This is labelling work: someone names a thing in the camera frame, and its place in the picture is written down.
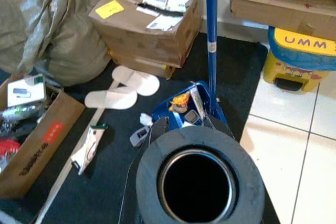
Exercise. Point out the shallow open cardboard box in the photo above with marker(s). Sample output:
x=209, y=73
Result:
x=275, y=11

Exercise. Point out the cardboard box with shipping labels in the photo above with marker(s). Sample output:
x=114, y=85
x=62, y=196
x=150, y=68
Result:
x=147, y=40

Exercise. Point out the red snack packet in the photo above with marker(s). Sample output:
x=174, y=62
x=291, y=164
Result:
x=9, y=150

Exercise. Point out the white tube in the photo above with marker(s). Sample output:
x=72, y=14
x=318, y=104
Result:
x=197, y=103

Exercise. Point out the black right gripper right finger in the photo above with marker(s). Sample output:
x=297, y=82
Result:
x=221, y=125

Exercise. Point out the grey gadget with dark screen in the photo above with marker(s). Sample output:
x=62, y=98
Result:
x=138, y=137

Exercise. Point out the thin flat cardboard box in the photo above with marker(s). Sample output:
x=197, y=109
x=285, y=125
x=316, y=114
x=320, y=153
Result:
x=147, y=68

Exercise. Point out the grey-green woven sack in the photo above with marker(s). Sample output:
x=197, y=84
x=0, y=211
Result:
x=52, y=37

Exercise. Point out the yellow snack packet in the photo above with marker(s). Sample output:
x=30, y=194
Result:
x=181, y=100

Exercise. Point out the white and green packet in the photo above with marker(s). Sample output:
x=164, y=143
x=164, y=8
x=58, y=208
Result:
x=89, y=145

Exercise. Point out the open cardboard box red label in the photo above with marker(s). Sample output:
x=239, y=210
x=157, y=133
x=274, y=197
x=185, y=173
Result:
x=39, y=150

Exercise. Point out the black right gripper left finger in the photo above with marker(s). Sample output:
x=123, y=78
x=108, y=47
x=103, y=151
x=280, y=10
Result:
x=160, y=128

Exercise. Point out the yellow and blue pedal bin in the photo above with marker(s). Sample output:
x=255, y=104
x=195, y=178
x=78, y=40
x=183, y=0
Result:
x=302, y=48

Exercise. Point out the black floor mat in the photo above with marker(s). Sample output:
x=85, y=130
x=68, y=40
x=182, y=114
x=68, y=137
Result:
x=110, y=195

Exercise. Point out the white product box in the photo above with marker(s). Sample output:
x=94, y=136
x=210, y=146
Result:
x=26, y=93

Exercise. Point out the clear plastic bottle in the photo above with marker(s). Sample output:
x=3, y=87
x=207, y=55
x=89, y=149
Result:
x=23, y=110

